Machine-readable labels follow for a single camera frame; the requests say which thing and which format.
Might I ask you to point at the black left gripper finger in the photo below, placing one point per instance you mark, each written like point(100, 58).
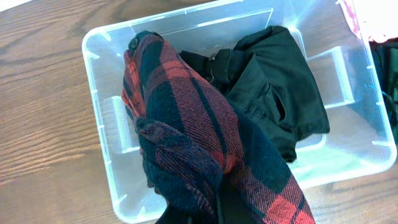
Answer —
point(232, 206)

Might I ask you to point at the red black plaid shirt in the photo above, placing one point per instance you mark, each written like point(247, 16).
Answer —
point(192, 138)

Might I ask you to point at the black garment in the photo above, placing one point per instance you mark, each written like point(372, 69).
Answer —
point(266, 77)

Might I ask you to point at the dark green garment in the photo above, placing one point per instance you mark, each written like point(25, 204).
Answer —
point(385, 62)

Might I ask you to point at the pink garment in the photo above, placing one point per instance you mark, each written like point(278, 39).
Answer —
point(372, 20)

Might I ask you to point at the clear plastic storage bin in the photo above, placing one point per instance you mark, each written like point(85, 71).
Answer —
point(360, 141)

